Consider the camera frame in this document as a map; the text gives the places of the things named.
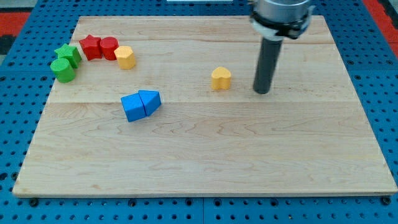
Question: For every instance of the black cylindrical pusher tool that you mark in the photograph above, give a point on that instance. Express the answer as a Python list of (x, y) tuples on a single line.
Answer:
[(267, 61)]

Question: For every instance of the yellow heart block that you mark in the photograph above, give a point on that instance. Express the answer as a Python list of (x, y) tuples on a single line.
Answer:
[(220, 79)]

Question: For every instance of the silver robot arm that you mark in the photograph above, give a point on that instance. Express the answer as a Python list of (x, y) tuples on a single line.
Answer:
[(276, 20)]

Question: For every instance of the yellow hexagon block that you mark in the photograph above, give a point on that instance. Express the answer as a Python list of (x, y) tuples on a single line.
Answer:
[(125, 57)]

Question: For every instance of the blue triangular prism block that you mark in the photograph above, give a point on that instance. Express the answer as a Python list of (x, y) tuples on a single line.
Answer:
[(151, 100)]

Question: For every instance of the wooden board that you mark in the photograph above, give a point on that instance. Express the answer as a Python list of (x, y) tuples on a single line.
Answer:
[(308, 137)]

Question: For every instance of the blue cube block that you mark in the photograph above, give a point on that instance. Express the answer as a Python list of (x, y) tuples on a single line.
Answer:
[(133, 107)]

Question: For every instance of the red cylinder block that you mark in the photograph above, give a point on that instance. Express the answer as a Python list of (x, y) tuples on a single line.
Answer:
[(108, 45)]

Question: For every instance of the red star block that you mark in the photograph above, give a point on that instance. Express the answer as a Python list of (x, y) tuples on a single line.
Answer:
[(91, 47)]

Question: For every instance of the green star block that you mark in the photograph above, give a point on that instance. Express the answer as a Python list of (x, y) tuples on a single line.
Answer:
[(70, 53)]

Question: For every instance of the green cylinder block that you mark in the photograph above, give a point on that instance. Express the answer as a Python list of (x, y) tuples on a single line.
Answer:
[(63, 70)]

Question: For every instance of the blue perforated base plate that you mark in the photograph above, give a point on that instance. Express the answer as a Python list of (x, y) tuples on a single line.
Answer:
[(26, 81)]

